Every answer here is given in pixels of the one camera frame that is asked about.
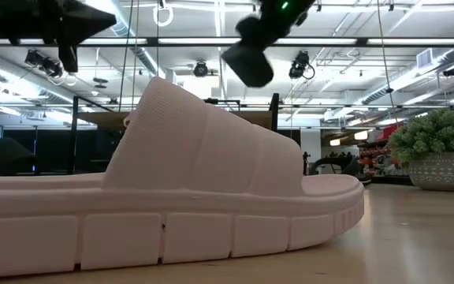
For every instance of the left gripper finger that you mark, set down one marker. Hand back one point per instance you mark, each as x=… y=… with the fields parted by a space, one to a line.
x=89 y=21

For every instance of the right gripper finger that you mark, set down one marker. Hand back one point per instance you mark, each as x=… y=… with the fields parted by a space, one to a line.
x=259 y=73
x=239 y=59

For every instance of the pink slide sandal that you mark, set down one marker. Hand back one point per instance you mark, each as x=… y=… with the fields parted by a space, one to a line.
x=195 y=158

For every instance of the black slide sandal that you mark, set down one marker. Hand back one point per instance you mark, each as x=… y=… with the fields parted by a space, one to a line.
x=2 y=155

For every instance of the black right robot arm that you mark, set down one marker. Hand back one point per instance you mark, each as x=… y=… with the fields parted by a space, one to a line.
x=274 y=8

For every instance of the black metal wooden shelf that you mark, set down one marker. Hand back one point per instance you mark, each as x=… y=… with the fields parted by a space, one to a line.
x=93 y=120

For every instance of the black ceiling spotlight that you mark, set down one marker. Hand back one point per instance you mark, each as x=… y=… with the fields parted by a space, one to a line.
x=34 y=57
x=53 y=68
x=452 y=71
x=200 y=69
x=300 y=63

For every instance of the black tripod stand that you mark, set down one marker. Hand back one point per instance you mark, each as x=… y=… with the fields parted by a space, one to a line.
x=306 y=161

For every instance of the red storage rack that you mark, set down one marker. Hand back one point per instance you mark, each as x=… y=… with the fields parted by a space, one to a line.
x=373 y=158

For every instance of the green plant in patterned pot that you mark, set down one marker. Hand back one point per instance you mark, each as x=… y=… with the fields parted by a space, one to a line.
x=436 y=134

